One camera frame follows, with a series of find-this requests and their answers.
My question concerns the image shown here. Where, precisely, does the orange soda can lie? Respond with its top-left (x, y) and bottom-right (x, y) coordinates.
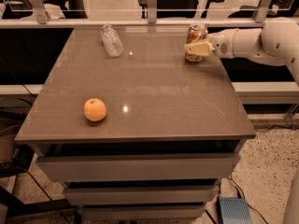
top-left (185, 23), bottom-right (207, 63)

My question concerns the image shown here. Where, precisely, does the clear plastic water bottle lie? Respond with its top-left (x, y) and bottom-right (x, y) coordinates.
top-left (101, 24), bottom-right (123, 58)

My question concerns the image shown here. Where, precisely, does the blue perforated box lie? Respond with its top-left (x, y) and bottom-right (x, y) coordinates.
top-left (217, 197), bottom-right (253, 224)

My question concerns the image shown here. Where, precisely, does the black office chair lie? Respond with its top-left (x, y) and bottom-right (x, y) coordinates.
top-left (138, 0), bottom-right (224, 19)

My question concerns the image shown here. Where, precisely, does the grey drawer cabinet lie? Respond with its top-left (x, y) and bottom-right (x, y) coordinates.
top-left (16, 27), bottom-right (255, 220)

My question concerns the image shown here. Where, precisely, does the metal railing post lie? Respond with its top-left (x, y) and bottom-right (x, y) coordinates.
top-left (147, 0), bottom-right (157, 24)

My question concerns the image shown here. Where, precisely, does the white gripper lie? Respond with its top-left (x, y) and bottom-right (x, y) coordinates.
top-left (184, 30), bottom-right (235, 59)

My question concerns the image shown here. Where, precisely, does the orange fruit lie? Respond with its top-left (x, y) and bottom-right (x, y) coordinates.
top-left (83, 98), bottom-right (107, 121)

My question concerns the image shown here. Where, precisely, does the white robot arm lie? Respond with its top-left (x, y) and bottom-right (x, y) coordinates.
top-left (184, 18), bottom-right (299, 224)

